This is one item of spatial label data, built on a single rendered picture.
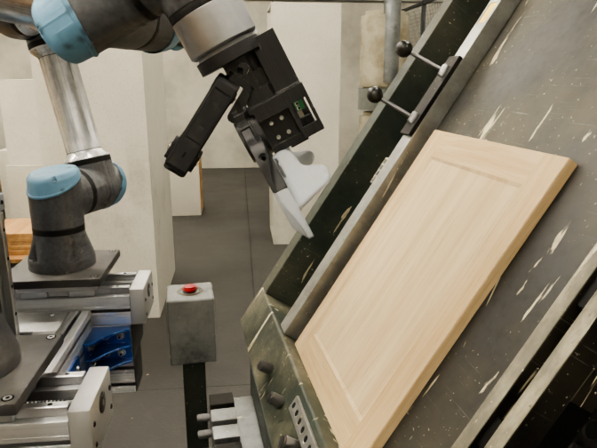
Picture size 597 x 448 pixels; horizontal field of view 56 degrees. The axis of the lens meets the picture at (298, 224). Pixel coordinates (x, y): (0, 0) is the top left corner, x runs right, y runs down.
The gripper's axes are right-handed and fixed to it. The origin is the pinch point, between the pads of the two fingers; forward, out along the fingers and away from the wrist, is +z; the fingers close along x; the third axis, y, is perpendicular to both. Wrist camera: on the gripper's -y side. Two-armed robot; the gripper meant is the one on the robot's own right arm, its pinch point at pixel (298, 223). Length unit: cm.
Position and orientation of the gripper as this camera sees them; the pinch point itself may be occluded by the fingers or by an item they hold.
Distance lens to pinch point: 62.9
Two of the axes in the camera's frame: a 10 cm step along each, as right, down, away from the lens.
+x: -1.0, -2.6, 9.6
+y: 8.8, -4.7, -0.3
